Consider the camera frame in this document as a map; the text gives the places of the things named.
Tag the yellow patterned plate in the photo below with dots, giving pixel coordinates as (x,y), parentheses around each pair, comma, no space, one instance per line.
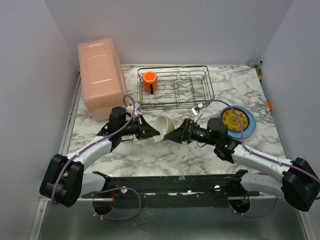
(230,119)

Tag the black wire dish rack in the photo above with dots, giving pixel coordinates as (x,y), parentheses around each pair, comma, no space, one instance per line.
(179,87)

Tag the pink plastic storage box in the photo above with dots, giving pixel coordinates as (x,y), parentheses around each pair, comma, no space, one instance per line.
(102,78)

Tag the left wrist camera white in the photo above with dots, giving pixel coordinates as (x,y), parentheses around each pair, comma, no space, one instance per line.
(132,111)

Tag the orange mug black handle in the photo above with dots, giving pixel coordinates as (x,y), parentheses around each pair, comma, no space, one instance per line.
(150,82)

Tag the blue plate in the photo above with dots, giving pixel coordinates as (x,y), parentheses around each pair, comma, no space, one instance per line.
(251,128)

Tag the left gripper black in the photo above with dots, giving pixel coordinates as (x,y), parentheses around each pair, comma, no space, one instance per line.
(140,127)

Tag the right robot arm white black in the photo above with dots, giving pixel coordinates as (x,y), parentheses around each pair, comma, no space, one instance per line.
(293,180)

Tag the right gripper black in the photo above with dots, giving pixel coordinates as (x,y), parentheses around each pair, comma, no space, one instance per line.
(186,130)

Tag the aluminium frame rail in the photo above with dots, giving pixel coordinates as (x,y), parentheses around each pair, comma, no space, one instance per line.
(44,198)

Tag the orange clamp on wall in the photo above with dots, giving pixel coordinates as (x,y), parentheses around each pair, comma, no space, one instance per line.
(269,105)

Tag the white ceramic bowl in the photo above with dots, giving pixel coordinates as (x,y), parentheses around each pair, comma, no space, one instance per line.
(164,126)

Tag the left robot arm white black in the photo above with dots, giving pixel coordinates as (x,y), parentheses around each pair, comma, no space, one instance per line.
(63,180)

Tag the yellow tool at corner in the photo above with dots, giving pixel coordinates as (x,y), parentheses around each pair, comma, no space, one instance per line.
(260,74)

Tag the black mounting rail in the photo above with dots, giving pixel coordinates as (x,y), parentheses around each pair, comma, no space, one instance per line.
(164,191)

